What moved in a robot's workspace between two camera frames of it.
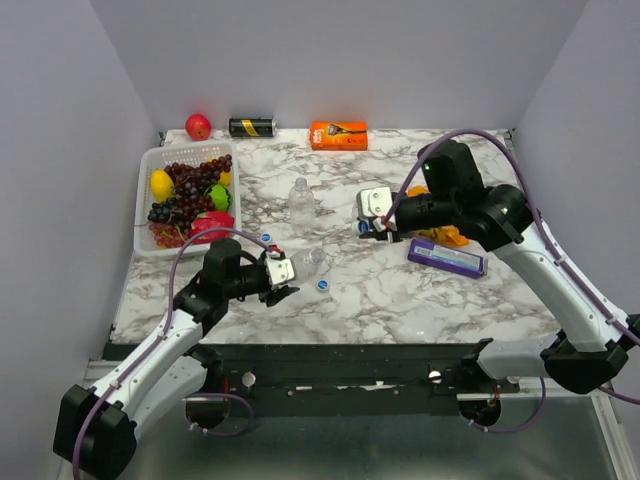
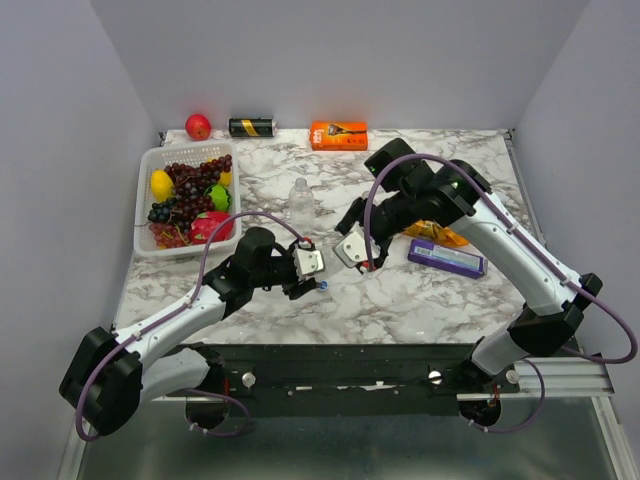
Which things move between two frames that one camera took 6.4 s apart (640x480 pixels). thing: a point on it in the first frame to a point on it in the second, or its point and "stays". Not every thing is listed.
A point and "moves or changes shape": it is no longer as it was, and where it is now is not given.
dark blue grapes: [160, 212] stays
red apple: [198, 126] stays
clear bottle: [306, 263] moves or changes shape
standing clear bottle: [302, 208] stays
